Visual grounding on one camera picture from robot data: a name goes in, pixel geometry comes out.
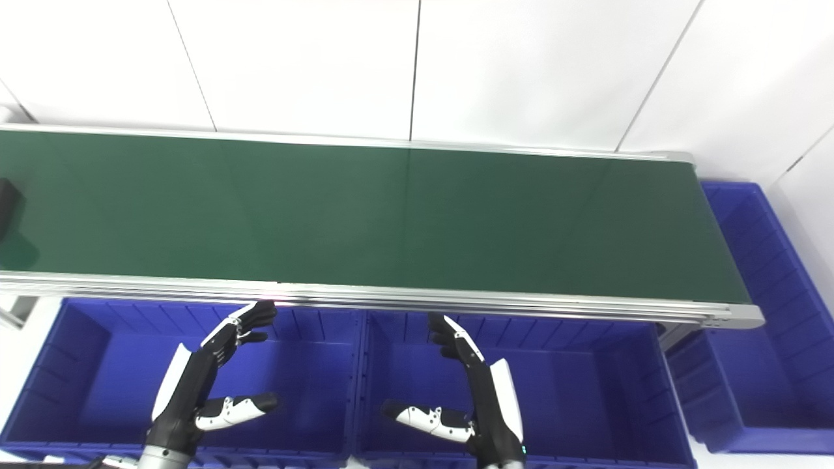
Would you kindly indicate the black cylinder block part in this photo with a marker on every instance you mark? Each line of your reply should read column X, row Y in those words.
column 8, row 203

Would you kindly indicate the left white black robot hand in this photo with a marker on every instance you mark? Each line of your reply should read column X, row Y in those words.
column 182, row 391

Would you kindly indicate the aluminium conveyor support leg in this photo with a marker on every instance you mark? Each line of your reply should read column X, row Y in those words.
column 677, row 333
column 19, row 311

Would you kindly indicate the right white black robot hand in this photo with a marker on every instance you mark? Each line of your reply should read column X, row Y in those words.
column 492, row 410

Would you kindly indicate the blue plastic bin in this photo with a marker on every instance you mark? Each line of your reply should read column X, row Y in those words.
column 586, row 391
column 762, row 365
column 98, row 384

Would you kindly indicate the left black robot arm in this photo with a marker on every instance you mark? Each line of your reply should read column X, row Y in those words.
column 163, row 459

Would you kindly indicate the green conveyor belt aluminium frame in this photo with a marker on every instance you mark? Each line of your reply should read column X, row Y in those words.
column 391, row 215

